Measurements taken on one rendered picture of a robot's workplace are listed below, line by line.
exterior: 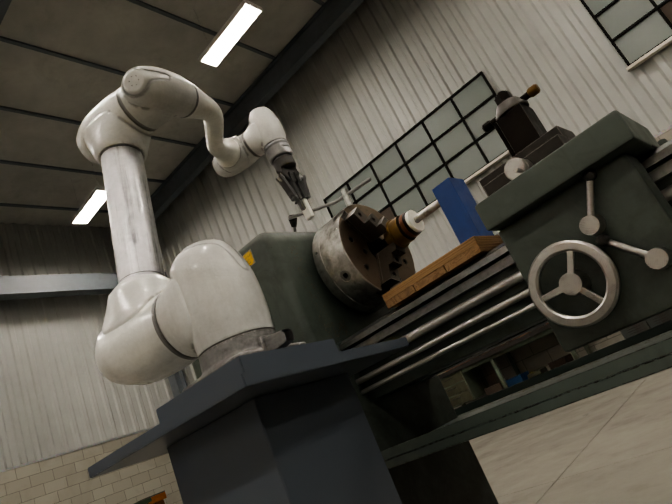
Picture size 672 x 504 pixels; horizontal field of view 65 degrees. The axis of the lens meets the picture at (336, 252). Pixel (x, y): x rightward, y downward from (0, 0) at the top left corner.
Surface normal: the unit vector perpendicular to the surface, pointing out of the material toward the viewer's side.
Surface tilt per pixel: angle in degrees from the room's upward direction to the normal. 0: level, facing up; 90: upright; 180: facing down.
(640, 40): 90
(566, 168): 90
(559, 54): 90
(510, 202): 90
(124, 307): 75
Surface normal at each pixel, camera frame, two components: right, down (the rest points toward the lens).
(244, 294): 0.52, -0.47
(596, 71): -0.62, 0.00
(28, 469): 0.68, -0.50
